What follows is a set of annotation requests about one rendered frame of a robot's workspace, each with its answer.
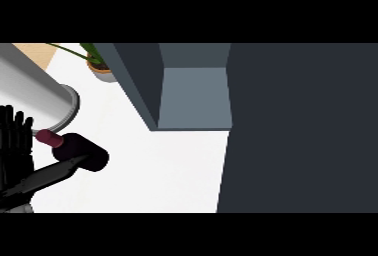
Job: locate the green potted plant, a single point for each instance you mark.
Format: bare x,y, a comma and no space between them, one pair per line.
103,71

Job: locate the pale grey cylinder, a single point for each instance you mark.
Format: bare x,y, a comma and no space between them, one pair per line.
30,90

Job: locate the dark grey-blue open cabinet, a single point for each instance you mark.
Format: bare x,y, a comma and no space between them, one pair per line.
194,100

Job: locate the dark grey-blue cabinet door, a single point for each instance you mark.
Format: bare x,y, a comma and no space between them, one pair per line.
305,133

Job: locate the dark red wine bottle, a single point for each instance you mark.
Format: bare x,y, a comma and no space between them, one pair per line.
75,146

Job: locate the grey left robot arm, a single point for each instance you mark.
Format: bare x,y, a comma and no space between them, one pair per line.
21,209

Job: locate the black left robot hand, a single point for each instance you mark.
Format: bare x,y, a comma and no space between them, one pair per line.
17,156

